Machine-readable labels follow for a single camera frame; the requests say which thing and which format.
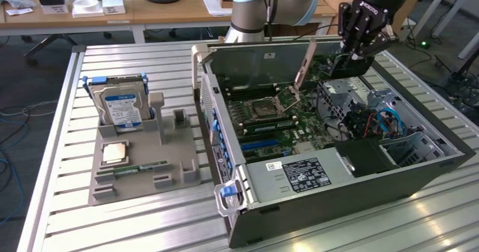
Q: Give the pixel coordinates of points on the white table frame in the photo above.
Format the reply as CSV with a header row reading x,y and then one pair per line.
x,y
451,10

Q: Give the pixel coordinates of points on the CPU socket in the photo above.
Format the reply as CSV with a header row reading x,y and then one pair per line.
x,y
265,109

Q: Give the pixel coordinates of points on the plain white box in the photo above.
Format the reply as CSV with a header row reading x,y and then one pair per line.
x,y
112,6

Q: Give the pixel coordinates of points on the blue expansion slot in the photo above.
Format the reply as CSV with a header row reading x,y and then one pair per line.
x,y
257,144

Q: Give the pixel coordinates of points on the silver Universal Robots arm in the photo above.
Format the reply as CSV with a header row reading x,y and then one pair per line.
x,y
251,13

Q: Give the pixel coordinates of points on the open black PC case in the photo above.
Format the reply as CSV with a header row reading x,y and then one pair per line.
x,y
336,212

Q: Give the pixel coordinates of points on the wooden desk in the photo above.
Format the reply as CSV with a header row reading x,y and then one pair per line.
x,y
56,22

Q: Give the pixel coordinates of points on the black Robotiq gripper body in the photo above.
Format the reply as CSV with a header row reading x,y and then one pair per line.
x,y
377,2

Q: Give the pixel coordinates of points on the white box with black lid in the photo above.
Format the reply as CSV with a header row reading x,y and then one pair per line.
x,y
52,6

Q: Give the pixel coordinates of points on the installed RAM stick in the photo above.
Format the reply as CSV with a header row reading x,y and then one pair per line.
x,y
269,126

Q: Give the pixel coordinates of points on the grey plastic parts rack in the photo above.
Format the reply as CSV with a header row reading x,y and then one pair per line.
x,y
137,184

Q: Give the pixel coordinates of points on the flat white box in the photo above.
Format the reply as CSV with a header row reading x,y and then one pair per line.
x,y
88,14

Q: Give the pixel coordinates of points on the blue case release latch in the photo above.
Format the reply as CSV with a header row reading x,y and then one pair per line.
x,y
227,192

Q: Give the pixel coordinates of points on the black rolling desk leg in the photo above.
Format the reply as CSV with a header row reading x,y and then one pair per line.
x,y
43,43

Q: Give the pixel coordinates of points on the silver metal drive cage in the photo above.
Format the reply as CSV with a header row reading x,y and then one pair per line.
x,y
336,97

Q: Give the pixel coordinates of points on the white paper card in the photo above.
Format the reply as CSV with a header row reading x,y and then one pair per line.
x,y
19,11

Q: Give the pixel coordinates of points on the hard disk in blue caddy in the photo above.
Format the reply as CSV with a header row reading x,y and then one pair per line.
x,y
119,106

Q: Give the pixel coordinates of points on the metal socket cover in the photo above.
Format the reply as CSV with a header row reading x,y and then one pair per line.
x,y
288,97

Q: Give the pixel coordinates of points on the white bowl on desk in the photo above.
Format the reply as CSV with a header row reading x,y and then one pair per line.
x,y
76,4

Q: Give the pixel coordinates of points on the CPU chip with metal lid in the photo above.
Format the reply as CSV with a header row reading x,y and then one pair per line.
x,y
113,153

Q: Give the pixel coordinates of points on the loose green RAM stick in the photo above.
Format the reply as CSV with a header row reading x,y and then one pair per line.
x,y
127,170

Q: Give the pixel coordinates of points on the device with green light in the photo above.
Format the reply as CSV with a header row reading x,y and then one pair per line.
x,y
424,43

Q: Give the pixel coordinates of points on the graphics card with black shroud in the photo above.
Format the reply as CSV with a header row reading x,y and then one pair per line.
x,y
348,68

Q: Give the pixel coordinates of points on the silver metal disk bay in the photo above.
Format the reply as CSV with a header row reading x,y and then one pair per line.
x,y
411,148

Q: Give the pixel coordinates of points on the grey power supply unit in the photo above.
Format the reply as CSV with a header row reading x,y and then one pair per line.
x,y
269,184

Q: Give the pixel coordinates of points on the stack of white papers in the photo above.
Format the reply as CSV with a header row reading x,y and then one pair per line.
x,y
215,8

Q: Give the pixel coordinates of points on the small chipset heat sink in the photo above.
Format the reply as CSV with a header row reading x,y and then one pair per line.
x,y
304,147

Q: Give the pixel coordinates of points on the green motherboard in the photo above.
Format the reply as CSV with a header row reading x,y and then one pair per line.
x,y
291,134

